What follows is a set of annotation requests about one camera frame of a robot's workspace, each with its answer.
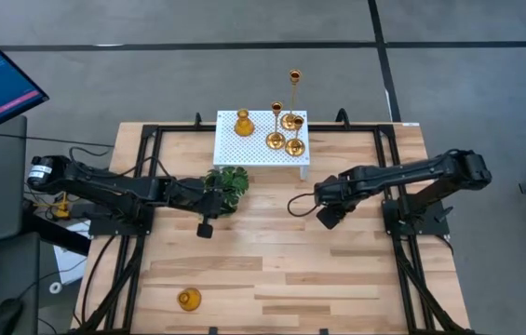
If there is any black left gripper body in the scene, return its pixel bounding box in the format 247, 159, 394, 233
169, 176, 224, 218

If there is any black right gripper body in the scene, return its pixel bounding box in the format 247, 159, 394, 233
313, 172, 357, 208

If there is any short brass candlestick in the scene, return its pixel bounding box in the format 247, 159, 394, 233
284, 115, 307, 158

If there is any amber glass candle holder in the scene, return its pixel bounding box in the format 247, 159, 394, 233
233, 108, 256, 138
176, 287, 203, 313

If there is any medium brass candlestick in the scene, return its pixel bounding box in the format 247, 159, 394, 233
264, 100, 287, 151

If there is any tall brass candlestick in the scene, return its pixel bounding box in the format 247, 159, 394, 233
279, 69, 303, 131

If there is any artificial green leafy plant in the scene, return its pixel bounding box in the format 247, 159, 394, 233
202, 166, 250, 216

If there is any white perforated metal shelf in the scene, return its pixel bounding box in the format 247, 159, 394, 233
212, 109, 311, 181

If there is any yellow clamp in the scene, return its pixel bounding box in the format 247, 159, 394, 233
52, 190, 72, 221

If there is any white paper sheet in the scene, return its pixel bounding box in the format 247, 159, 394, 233
51, 221, 91, 286

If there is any black computer mouse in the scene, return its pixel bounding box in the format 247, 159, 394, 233
0, 297, 25, 335

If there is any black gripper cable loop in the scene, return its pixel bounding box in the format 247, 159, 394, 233
287, 192, 322, 219

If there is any black aluminium table frame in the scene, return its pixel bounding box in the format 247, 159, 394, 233
69, 107, 476, 335

